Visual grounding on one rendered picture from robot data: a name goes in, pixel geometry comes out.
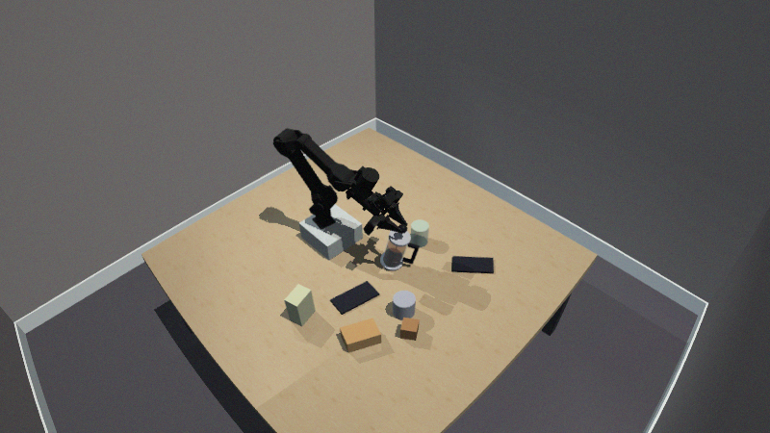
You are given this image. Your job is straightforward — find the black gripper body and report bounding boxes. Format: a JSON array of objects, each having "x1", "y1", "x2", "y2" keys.
[{"x1": 361, "y1": 191, "x2": 403, "y2": 236}]

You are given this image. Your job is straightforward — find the brown cube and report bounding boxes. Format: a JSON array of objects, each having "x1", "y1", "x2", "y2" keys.
[{"x1": 400, "y1": 318, "x2": 419, "y2": 341}]

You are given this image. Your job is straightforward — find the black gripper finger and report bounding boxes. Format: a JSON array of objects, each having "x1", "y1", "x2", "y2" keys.
[
  {"x1": 376, "y1": 215, "x2": 402, "y2": 233},
  {"x1": 388, "y1": 202, "x2": 408, "y2": 226}
]

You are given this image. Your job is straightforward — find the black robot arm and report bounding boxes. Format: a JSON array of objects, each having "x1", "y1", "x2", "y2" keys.
[{"x1": 273, "y1": 128, "x2": 398, "y2": 229}]

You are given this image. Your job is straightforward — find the glass french press with black plunger knob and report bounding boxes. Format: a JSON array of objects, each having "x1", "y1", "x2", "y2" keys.
[{"x1": 380, "y1": 224, "x2": 420, "y2": 271}]

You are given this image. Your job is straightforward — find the tan rectangular block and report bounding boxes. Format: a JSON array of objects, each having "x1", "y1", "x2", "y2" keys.
[{"x1": 340, "y1": 318, "x2": 381, "y2": 352}]

